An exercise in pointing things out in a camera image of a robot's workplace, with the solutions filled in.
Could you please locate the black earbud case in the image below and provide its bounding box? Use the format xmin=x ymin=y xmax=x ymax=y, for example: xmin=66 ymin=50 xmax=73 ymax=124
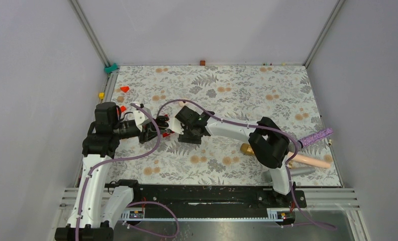
xmin=155 ymin=115 xmax=169 ymax=130

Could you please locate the pink earbud charging case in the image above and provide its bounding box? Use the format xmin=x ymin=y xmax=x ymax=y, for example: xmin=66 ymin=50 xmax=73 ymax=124
xmin=178 ymin=101 xmax=187 ymax=107

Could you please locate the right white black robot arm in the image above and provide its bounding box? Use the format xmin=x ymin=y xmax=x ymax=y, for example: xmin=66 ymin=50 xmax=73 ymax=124
xmin=169 ymin=106 xmax=299 ymax=207

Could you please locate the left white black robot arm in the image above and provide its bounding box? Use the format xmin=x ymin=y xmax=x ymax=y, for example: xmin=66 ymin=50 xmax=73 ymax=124
xmin=54 ymin=102 xmax=160 ymax=240

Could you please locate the red triangular block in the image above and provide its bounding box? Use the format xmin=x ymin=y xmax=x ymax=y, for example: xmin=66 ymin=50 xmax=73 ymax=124
xmin=120 ymin=86 xmax=130 ymax=93

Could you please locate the gold microphone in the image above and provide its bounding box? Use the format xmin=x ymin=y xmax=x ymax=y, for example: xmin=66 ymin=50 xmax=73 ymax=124
xmin=240 ymin=143 xmax=255 ymax=156

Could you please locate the yellow cube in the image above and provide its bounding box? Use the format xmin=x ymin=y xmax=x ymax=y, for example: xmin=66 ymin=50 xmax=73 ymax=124
xmin=98 ymin=92 xmax=105 ymax=99

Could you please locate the teal block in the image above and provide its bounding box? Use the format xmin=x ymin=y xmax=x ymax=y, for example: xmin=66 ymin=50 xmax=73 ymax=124
xmin=104 ymin=63 xmax=119 ymax=74

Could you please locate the grey microphone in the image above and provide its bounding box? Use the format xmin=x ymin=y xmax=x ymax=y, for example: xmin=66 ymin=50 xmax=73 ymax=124
xmin=262 ymin=167 xmax=316 ymax=183

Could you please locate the floral table mat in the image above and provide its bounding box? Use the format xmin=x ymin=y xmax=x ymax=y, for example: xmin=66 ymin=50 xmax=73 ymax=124
xmin=106 ymin=65 xmax=324 ymax=185

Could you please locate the purple glitter microphone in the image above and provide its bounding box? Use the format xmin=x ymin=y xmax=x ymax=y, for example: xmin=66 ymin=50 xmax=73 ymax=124
xmin=297 ymin=128 xmax=334 ymax=148

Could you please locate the pink microphone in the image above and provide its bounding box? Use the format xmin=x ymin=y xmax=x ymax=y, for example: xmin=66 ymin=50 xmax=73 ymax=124
xmin=287 ymin=152 xmax=331 ymax=169

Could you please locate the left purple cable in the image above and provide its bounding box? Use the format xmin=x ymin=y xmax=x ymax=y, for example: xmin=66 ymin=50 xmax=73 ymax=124
xmin=74 ymin=103 xmax=180 ymax=241

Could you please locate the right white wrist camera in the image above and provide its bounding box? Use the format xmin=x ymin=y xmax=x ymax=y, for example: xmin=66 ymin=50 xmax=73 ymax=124
xmin=168 ymin=117 xmax=184 ymax=135

